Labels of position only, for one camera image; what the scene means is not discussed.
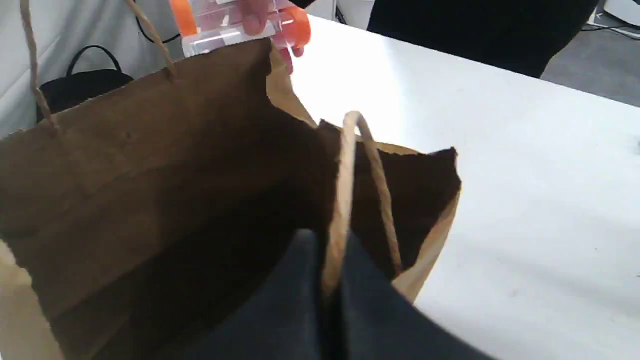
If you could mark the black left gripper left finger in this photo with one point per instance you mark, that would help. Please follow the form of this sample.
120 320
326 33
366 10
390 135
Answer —
281 320

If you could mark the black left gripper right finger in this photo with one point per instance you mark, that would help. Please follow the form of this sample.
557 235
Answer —
378 323

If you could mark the brown paper bag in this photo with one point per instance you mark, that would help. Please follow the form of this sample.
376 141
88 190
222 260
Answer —
134 224

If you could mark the clear tube with orange cap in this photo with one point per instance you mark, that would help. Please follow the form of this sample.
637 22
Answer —
292 28

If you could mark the person's bare hand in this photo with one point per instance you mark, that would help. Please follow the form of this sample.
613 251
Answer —
254 15

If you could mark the person's dark torso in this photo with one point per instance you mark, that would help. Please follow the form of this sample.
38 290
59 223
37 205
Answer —
520 36

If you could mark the grey backdrop cloth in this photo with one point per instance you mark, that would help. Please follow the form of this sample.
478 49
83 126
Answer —
61 29

